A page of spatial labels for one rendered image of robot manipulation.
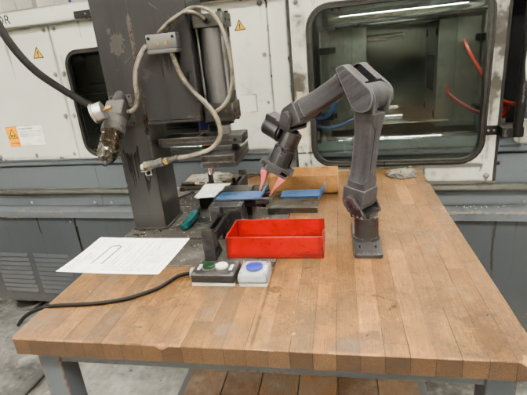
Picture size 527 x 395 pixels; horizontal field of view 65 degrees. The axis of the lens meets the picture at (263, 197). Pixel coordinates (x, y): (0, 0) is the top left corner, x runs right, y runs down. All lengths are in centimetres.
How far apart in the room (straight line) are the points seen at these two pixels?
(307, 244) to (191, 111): 50
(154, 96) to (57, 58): 110
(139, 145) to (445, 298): 91
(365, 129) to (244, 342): 55
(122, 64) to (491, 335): 109
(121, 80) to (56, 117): 112
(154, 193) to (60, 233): 131
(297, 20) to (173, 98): 73
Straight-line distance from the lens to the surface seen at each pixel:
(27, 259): 281
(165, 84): 122
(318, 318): 84
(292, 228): 115
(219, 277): 96
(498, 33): 179
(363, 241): 111
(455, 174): 185
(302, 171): 159
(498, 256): 205
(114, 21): 127
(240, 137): 120
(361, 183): 105
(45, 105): 237
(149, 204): 133
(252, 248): 106
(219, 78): 119
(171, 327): 88
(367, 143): 102
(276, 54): 181
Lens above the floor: 140
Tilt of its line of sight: 19 degrees down
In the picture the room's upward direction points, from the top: 5 degrees counter-clockwise
